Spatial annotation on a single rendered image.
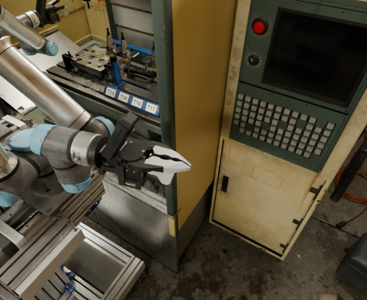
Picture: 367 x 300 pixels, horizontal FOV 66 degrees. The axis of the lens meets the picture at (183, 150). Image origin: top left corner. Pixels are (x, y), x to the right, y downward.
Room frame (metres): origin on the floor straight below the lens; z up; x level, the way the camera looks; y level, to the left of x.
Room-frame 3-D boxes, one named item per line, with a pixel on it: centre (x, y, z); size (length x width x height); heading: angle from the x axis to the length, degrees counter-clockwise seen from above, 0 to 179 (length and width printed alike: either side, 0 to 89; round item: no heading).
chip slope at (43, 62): (2.18, 1.15, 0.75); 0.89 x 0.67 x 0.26; 149
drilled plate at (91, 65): (1.92, 0.64, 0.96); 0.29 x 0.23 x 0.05; 59
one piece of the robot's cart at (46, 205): (0.65, 0.51, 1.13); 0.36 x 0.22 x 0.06; 149
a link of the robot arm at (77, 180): (0.48, 0.28, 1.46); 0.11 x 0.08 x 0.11; 164
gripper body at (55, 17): (1.60, 0.75, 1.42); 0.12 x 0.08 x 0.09; 145
